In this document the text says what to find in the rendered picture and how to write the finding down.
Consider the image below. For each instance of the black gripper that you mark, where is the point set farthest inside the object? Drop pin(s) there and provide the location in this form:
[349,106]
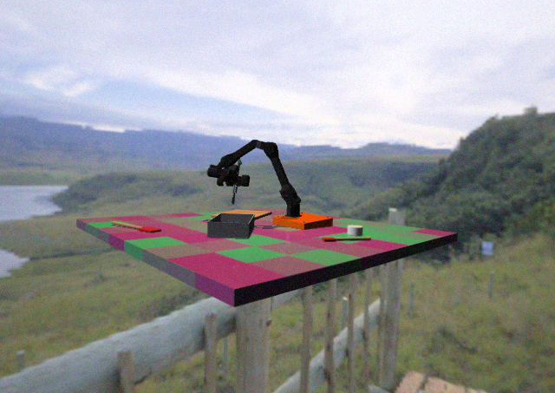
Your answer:
[236,180]

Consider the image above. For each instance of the short dark cylinder with cream top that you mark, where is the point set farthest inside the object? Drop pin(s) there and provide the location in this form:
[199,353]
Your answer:
[355,230]

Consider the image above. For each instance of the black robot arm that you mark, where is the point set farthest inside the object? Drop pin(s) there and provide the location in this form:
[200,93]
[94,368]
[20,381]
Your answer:
[288,192]

